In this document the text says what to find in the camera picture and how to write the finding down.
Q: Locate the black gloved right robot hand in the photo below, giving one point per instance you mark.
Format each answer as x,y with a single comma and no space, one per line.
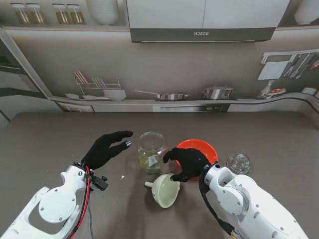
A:
192,161

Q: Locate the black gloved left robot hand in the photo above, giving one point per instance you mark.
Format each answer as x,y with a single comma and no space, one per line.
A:
102,152

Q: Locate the orange plastic bowl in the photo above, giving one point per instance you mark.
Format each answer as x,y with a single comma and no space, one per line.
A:
204,147

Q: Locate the cream plastic funnel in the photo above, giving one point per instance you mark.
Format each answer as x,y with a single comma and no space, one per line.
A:
165,194

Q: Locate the clear glass jar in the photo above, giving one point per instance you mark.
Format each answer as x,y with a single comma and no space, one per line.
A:
152,149

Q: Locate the green mung beans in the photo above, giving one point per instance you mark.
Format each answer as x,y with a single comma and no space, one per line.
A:
147,165

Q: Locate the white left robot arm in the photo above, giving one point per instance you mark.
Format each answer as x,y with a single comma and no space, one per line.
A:
57,204

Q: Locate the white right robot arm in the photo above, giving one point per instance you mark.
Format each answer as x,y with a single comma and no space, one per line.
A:
244,204

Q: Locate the white Bosch dishwasher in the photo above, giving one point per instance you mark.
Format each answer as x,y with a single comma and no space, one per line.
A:
159,74

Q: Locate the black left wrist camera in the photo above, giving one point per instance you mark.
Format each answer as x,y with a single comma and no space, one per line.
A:
101,183

